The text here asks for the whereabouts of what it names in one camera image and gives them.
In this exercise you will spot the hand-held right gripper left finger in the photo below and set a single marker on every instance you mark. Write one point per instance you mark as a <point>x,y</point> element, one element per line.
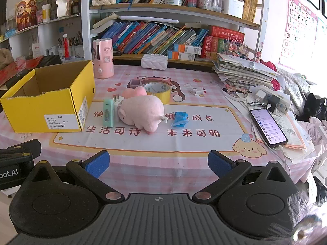
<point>98,163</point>

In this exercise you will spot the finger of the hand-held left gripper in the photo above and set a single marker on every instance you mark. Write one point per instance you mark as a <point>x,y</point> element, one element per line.
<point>23,149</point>

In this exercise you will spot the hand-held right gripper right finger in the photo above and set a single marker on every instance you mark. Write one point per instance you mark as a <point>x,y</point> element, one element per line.
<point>219,162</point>

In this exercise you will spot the yellow cardboard box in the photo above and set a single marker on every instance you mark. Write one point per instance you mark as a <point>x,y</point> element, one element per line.
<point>51,109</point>

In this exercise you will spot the green power bank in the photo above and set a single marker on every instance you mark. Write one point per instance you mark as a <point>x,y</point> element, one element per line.
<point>108,113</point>

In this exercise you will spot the blue plastic packet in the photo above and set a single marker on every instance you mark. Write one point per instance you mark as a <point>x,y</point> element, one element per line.
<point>180,118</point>

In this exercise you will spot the white charger plug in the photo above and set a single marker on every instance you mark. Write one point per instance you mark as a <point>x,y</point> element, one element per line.
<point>118,104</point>

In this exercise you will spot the pink plush pig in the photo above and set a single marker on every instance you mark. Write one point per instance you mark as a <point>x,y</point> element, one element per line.
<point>140,109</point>

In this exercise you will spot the yellow tape roll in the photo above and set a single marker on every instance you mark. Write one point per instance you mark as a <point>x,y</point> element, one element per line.
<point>163,95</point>

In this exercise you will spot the printed table mat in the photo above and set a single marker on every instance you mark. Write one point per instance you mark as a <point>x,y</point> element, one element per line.
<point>199,143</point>

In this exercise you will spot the black smartphone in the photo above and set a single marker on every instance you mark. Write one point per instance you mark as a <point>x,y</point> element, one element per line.
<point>268,129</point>

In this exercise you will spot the pink checked tablecloth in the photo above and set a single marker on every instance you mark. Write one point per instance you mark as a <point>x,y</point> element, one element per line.
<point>158,168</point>

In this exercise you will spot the small white card box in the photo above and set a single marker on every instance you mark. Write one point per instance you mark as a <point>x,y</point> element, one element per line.
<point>197,90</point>

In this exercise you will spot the black charger block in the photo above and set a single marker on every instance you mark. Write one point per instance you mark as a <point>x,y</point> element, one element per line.
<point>273,103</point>

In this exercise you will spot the white charger block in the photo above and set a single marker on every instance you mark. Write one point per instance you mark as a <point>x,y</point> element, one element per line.
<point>261,94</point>

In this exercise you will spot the red plastic packets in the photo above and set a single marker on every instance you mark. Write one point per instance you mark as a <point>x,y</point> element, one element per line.
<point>18,69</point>

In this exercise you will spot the loose paper sheets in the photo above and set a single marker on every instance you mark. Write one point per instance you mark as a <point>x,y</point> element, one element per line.
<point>296,132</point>

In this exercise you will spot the white power strip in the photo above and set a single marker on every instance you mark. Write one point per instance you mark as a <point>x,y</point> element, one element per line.
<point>284,104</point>

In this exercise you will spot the purple square container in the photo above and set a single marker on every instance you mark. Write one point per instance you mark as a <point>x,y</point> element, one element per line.
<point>136,83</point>

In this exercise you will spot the black electronic keyboard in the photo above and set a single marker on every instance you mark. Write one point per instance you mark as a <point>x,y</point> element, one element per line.
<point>49,60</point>

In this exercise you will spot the stack of papers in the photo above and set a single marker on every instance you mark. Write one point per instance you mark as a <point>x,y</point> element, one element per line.
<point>242,69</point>

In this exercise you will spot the pile of clothes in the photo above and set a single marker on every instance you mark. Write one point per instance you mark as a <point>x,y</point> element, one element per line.
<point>314,132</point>

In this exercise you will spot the pink printed cylinder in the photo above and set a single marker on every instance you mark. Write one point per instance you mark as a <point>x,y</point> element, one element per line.
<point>102,58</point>

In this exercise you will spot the pen container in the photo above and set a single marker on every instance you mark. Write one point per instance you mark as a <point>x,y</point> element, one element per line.
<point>75,51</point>

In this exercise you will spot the red white pen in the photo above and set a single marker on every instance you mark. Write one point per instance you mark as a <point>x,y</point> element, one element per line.
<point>65,46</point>

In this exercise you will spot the orange white box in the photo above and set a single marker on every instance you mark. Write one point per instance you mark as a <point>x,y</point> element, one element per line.
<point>180,56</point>
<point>187,49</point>

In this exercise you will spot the white side shelf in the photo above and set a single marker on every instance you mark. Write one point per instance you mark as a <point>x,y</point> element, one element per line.
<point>23,34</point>

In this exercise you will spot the white tissue box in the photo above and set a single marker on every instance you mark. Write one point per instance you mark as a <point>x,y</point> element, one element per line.
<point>154,62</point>

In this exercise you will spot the red boxed book set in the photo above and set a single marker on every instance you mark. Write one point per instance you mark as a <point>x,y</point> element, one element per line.
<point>224,40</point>

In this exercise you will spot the fortune god figure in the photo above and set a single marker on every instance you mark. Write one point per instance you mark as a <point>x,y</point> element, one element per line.
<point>25,15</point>

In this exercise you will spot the row of blue books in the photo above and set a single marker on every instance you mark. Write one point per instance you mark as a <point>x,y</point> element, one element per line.
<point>153,38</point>

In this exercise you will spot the white yellow bottle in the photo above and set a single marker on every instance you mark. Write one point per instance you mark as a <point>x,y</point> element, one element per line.
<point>46,12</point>

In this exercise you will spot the white paper bag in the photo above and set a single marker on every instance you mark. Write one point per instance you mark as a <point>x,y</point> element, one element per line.
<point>63,3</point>

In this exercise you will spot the white bookshelf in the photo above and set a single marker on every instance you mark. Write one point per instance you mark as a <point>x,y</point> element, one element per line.
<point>85,10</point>

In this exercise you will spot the white pen holder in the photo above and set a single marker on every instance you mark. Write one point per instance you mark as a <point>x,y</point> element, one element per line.
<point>232,7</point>

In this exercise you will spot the row of yellow books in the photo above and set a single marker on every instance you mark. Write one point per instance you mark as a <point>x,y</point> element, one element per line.
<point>250,2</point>

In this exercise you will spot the white tape roll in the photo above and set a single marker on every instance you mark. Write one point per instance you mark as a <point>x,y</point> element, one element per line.
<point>173,0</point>

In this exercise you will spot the alphabet wall poster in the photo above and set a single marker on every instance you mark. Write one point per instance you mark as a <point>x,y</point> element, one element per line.
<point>297,30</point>

